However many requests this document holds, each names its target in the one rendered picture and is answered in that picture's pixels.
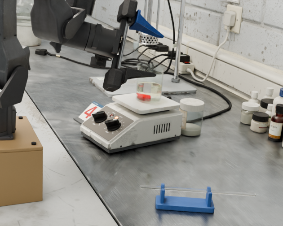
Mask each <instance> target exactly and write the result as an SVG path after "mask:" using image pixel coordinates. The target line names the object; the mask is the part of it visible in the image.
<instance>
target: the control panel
mask: <svg viewBox="0 0 283 226"><path fill-rule="evenodd" d="M100 111H105V113H106V114H107V119H106V120H105V121H107V120H111V119H115V117H118V119H119V121H120V123H121V126H120V128H119V129H117V130H115V131H108V129H107V126H106V125H105V121H103V122H101V123H95V121H94V118H93V116H92V117H90V118H89V119H88V120H86V121H85V122H84V123H83V125H84V126H86V127H87V128H89V129H90V130H92V131H93V132H95V133H96V134H98V135H100V136H101V137H103V138H104V139H106V140H107V141H110V140H111V139H113V138H114V137H115V136H116V135H117V134H119V133H120V132H121V131H123V130H124V129H125V128H126V127H128V126H129V125H130V124H132V123H133V122H134V120H132V119H130V118H128V117H126V116H125V115H122V114H121V113H119V112H117V111H115V110H113V109H112V108H110V107H108V106H105V107H104V108H102V109H101V110H100ZM100 111H99V112H100ZM111 114H113V116H111V117H110V115H111Z"/></svg>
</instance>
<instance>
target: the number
mask: <svg viewBox="0 0 283 226"><path fill-rule="evenodd" d="M100 109H101V108H100V107H98V106H96V105H95V104H91V105H90V106H89V107H88V108H87V109H86V110H85V111H84V112H83V113H82V114H81V116H82V117H83V118H85V119H88V118H90V117H91V116H92V115H91V114H92V113H94V112H97V111H99V110H100Z"/></svg>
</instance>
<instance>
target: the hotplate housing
mask: <svg viewBox="0 0 283 226"><path fill-rule="evenodd" d="M106 106H108V107H110V108H112V109H113V110H115V111H117V112H119V113H121V114H122V115H125V116H126V117H128V118H130V119H132V120H134V122H133V123H132V124H130V125H129V126H128V127H126V128H125V129H124V130H123V131H121V132H120V133H119V134H117V135H116V136H115V137H114V138H113V139H111V140H110V141H107V140H106V139H104V138H103V137H101V136H100V135H98V134H96V133H95V132H93V131H92V130H90V129H89V128H87V127H86V126H84V125H83V124H81V126H80V131H81V134H82V135H83V136H84V137H86V138H87V139H89V140H90V141H92V142H93V143H95V144H96V145H97V146H99V147H101V148H102V149H103V150H105V151H106V152H108V153H113V152H119V151H123V150H128V149H133V148H138V147H143V146H148V145H152V144H157V143H162V142H167V141H172V140H176V139H179V138H180V135H181V124H182V115H183V114H182V113H181V111H178V110H176V109H171V110H164V111H159V112H153V113H145V114H138V113H136V112H134V111H132V110H130V109H128V108H126V107H124V106H122V105H120V104H118V103H117V102H114V103H109V104H107V105H106ZM103 108H104V107H103ZM99 111H100V110H99ZM88 119H89V118H88ZM84 122H85V121H84Z"/></svg>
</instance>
